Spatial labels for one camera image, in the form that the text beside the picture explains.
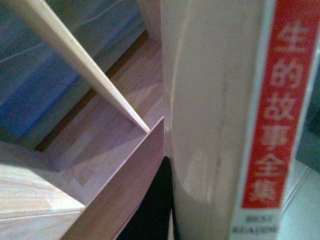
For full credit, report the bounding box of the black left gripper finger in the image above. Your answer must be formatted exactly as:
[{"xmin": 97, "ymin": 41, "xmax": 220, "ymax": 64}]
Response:
[{"xmin": 119, "ymin": 156, "xmax": 174, "ymax": 240}]

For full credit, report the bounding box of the white book red spine label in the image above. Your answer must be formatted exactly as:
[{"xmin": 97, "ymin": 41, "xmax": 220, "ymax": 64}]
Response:
[{"xmin": 161, "ymin": 0, "xmax": 320, "ymax": 240}]

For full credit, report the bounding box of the wooden bookshelf unit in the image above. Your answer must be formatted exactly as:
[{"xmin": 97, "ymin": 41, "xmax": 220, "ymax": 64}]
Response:
[{"xmin": 0, "ymin": 0, "xmax": 162, "ymax": 240}]

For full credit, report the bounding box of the dark blue curtain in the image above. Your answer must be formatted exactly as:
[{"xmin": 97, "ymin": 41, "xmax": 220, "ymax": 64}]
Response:
[{"xmin": 0, "ymin": 0, "xmax": 147, "ymax": 137}]

